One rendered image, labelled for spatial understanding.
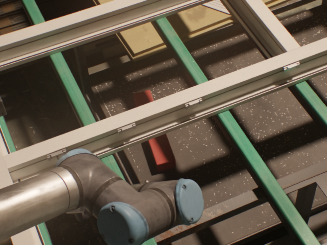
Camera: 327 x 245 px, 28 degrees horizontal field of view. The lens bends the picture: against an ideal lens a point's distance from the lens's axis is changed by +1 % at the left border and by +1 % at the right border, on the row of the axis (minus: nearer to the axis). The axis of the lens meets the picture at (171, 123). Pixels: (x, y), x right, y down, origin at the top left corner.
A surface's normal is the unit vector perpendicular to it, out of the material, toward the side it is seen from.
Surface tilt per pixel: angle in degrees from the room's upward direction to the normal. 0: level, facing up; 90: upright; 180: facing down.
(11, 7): 0
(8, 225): 75
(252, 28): 0
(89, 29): 90
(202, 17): 0
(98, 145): 90
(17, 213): 58
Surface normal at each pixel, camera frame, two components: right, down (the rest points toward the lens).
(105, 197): -0.32, -0.31
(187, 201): 0.80, -0.14
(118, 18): 0.41, 0.70
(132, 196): 0.26, -0.81
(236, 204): -0.04, -0.63
